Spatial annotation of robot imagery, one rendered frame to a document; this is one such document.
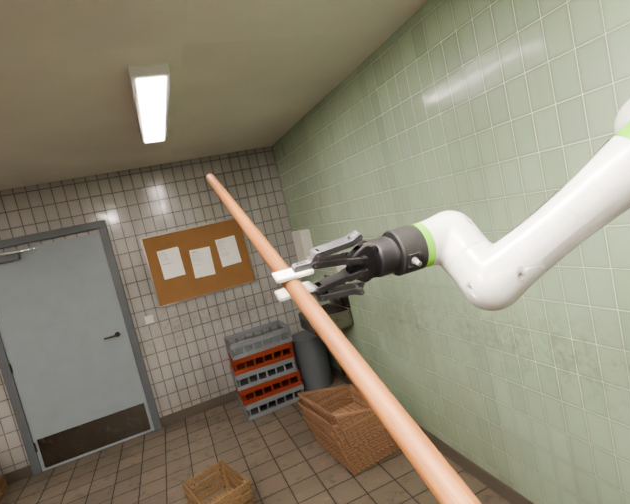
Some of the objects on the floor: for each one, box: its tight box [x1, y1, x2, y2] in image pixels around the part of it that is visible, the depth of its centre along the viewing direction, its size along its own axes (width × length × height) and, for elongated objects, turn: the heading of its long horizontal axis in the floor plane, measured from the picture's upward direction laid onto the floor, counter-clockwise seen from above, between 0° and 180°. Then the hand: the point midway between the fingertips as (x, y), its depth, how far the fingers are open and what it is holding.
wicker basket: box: [302, 411, 400, 475], centre depth 307 cm, size 49×56×28 cm
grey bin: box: [291, 330, 333, 391], centre depth 435 cm, size 38×38×55 cm
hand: (293, 282), depth 75 cm, fingers closed on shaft, 3 cm apart
